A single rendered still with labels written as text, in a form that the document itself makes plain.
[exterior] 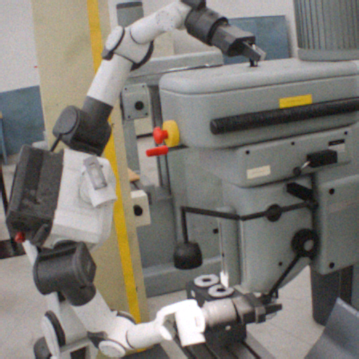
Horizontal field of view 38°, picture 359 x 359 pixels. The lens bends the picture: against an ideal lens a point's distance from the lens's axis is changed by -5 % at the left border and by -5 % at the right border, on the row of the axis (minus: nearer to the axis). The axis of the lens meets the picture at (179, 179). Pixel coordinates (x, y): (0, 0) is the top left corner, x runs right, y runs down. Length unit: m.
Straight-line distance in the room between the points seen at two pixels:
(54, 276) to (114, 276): 1.83
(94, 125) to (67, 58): 1.36
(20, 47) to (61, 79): 7.29
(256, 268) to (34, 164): 0.65
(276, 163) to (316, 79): 0.22
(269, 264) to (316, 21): 0.62
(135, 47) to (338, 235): 0.77
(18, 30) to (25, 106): 1.44
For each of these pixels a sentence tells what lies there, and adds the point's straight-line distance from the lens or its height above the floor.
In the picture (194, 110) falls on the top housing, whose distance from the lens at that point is 1.17.
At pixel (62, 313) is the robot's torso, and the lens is 1.92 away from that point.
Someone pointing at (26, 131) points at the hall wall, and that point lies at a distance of 10.31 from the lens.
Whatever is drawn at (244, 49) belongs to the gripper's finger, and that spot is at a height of 1.93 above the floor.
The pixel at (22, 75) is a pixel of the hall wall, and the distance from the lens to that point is 10.22.
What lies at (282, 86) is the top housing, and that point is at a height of 1.85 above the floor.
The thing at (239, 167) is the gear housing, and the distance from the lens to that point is 1.22.
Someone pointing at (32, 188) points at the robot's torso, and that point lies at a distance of 1.48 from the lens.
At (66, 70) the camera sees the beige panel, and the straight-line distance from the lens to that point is 2.93.
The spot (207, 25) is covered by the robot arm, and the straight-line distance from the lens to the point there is 1.35.
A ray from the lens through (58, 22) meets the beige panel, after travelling 2.93.
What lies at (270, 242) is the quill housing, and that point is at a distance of 1.34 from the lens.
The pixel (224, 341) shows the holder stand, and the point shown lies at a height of 0.93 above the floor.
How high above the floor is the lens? 2.01
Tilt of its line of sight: 16 degrees down
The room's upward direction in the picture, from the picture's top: 6 degrees counter-clockwise
